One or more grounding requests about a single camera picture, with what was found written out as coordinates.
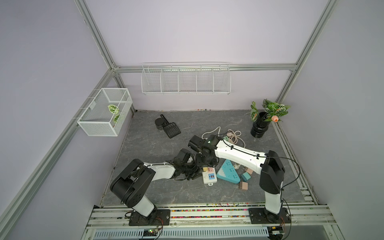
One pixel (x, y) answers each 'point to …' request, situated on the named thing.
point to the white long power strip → (209, 177)
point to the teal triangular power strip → (228, 172)
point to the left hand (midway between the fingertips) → (204, 174)
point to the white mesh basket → (106, 113)
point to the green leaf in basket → (112, 108)
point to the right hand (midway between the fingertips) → (202, 164)
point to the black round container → (160, 123)
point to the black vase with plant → (261, 120)
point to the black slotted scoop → (171, 129)
